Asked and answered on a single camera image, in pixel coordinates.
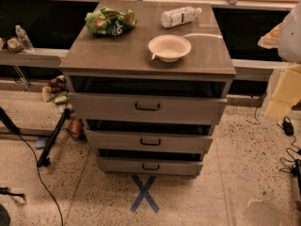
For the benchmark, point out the blue tape X mark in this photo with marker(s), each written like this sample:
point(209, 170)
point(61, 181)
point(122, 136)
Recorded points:
point(144, 194)

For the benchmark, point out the black power adapter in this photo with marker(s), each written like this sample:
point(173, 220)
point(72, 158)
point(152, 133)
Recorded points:
point(288, 126)

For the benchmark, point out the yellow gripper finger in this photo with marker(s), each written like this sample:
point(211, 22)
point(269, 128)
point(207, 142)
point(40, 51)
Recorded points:
point(286, 95)
point(270, 40)

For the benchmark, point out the black tripod leg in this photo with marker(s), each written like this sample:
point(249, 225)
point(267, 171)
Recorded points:
point(44, 161)

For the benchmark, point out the crumpled item on ledge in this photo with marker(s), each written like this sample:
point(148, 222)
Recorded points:
point(10, 45)

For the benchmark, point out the pile of snack bags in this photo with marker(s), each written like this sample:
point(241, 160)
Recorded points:
point(57, 92)

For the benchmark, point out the clear plastic water bottle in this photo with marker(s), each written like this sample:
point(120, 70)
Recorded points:
point(179, 16)

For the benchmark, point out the grey drawer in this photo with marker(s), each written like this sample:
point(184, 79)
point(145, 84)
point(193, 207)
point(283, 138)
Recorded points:
point(138, 108)
point(164, 167)
point(148, 142)

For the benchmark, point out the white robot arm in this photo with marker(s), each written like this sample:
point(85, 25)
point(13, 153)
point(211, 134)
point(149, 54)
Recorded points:
point(286, 37)

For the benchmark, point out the grey bottom drawer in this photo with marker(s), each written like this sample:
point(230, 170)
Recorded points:
point(164, 167)

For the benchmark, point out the grey top drawer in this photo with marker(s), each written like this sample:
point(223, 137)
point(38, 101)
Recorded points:
point(138, 108)

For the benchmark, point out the green chip bag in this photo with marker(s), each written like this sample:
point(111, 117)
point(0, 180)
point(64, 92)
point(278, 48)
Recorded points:
point(108, 22)

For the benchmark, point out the white paper bowl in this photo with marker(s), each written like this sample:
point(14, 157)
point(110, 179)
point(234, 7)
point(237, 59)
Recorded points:
point(169, 48)

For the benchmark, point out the grey drawer cabinet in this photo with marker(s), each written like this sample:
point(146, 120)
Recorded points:
point(125, 65)

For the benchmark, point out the small upright water bottle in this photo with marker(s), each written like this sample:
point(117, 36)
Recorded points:
point(23, 38)

